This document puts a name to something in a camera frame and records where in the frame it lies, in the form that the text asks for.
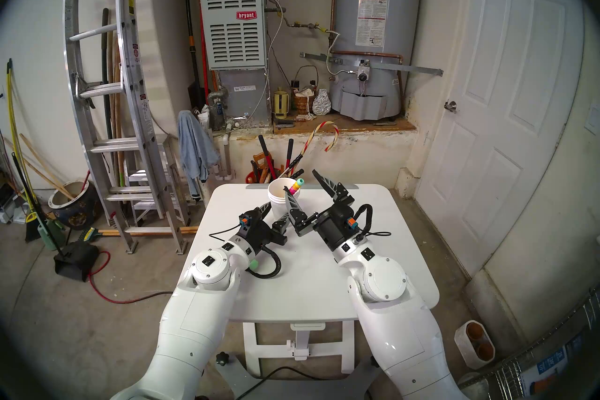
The blue ceramic pot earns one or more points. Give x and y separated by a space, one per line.
77 214

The flexible metal conduit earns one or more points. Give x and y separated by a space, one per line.
281 24

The striped candy cane decoration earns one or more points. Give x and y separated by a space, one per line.
311 139

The red tool bucket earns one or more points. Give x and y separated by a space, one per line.
251 179

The white light switch plate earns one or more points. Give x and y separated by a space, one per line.
594 118

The bent copper pipe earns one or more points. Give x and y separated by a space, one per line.
375 53

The white pvc pipe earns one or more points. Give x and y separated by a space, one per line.
227 150

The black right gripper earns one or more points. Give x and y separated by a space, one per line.
330 228

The white table leg frame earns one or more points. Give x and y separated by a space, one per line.
251 347

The red lopper black grip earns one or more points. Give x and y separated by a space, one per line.
290 146
263 146

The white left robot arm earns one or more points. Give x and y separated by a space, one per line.
187 333

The blue grey towel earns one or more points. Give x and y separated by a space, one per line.
194 146

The white two-hole planter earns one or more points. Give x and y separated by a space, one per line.
468 352

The grey drain pipe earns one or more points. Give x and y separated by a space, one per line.
217 97

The white crumpled bag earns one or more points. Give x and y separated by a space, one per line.
204 115

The crumpled aluminium foil lump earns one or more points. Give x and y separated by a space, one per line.
321 104

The wooden heater platform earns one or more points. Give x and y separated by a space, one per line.
365 125

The black base knob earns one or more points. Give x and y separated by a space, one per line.
222 359

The brown wicker basket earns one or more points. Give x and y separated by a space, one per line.
303 104

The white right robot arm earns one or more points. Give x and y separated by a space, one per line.
398 333

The green plastic container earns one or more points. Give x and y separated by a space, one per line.
49 235

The white panel door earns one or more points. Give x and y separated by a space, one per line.
492 75

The aluminium extension ladder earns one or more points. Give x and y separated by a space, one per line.
140 99

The orange black hand saw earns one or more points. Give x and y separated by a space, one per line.
258 160

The white paper cup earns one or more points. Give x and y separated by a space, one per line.
276 197

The wooden stake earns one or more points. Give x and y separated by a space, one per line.
47 167

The small aluminium step ladder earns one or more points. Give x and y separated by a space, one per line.
143 177

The gas pipe yellow valve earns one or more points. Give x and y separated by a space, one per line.
304 25

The grey bryant furnace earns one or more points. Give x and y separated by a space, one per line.
234 43

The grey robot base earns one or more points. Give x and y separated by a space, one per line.
234 380

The green yellow scrub brush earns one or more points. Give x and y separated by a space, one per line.
91 233

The dark flat tool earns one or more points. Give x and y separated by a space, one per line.
283 124

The multicolour bead stacking marker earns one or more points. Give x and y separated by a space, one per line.
296 186

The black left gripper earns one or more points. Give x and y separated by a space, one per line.
258 232

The blue white printed box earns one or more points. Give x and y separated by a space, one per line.
546 364

